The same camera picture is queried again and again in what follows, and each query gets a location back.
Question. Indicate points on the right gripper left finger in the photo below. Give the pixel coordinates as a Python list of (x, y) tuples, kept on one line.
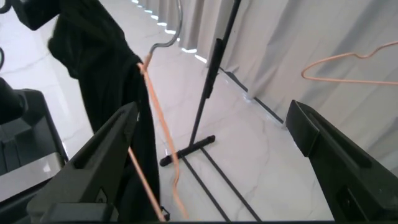
[(90, 168)]

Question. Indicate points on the black clothes rack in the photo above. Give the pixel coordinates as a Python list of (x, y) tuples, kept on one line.
[(213, 71)]

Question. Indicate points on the white curtain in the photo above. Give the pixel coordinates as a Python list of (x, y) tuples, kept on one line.
[(311, 37)]

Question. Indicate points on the pink clothes hanger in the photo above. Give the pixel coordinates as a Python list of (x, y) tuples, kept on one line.
[(342, 80), (158, 107)]

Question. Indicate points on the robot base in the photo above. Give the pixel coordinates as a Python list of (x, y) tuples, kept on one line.
[(31, 174)]

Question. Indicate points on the black t-shirt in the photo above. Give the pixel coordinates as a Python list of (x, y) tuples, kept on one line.
[(105, 77)]

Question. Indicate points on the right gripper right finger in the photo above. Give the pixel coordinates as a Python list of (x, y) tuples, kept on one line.
[(351, 174)]

